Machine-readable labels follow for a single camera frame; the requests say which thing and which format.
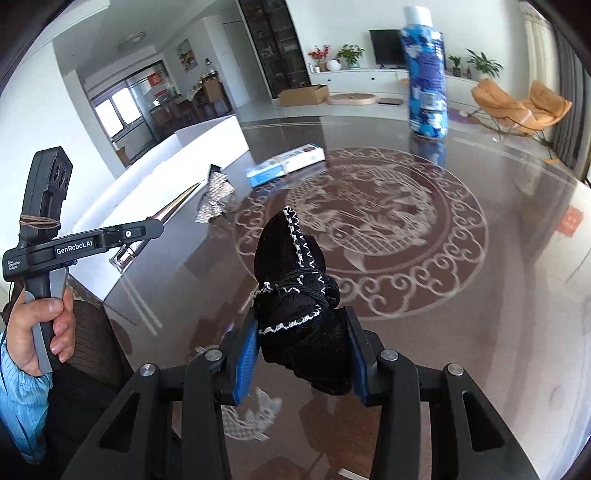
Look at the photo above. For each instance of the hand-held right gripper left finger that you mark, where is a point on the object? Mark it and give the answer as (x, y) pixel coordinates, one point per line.
(244, 362)

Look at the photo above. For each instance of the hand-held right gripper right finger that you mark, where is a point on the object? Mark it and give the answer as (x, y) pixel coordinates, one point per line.
(358, 369)

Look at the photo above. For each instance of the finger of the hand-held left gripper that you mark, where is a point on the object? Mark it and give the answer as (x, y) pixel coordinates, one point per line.
(138, 232)

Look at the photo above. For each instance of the black sock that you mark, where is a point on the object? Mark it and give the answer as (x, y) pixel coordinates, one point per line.
(300, 323)

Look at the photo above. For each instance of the white storage box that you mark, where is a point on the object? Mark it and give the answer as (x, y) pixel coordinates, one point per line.
(184, 152)

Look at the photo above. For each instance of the glass desktop with round pattern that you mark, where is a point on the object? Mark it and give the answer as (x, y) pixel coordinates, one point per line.
(485, 323)

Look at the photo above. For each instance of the person's left hand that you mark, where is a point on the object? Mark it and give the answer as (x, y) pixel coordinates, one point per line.
(21, 337)

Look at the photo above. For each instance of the dark woven chair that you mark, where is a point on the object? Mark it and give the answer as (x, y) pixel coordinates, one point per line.
(87, 364)

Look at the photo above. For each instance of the dining table with chairs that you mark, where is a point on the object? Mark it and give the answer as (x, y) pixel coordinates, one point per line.
(194, 104)

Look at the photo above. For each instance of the red door poster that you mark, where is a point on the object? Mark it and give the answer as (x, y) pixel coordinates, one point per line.
(158, 82)

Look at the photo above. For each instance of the blue and white carton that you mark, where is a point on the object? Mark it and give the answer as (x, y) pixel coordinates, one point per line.
(286, 164)

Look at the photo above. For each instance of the round ceiling lamp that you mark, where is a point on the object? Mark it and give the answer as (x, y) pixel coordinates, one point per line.
(132, 40)

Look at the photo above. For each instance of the open cardboard box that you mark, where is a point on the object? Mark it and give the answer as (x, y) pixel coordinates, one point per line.
(302, 96)

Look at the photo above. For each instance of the dark glass display cabinet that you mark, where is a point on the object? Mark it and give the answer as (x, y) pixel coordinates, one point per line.
(272, 46)

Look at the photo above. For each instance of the round beige pet bed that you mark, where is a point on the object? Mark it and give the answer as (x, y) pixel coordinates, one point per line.
(353, 98)

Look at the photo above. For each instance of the red flower bouquet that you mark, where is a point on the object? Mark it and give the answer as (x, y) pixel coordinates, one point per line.
(319, 55)

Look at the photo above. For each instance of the round white vase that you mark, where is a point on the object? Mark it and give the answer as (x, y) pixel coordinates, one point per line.
(334, 65)

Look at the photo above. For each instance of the small dark floor scale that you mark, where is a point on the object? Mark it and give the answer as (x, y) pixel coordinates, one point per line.
(390, 101)

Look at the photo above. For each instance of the purple floor mat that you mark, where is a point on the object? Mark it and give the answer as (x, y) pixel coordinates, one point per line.
(464, 115)

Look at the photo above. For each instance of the white television cabinet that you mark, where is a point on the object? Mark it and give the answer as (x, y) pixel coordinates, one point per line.
(369, 81)

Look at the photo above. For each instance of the bushy green potted plant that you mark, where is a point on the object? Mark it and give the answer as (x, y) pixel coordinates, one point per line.
(350, 54)

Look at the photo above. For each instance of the blue patterned spray can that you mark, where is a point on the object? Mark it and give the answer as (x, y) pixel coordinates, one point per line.
(425, 83)

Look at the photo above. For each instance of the orange lounge chair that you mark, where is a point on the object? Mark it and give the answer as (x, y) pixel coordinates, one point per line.
(508, 108)

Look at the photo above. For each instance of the black television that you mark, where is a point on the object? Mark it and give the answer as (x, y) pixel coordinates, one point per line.
(385, 46)

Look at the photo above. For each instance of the small potted plant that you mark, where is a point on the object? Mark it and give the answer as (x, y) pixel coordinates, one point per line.
(455, 64)

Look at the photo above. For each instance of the large leafy potted plant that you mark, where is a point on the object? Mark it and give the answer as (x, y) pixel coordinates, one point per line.
(482, 64)

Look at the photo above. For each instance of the grey curtain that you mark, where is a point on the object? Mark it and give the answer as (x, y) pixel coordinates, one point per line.
(572, 101)

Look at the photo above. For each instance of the framed wall picture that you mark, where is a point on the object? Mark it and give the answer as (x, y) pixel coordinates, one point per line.
(186, 55)

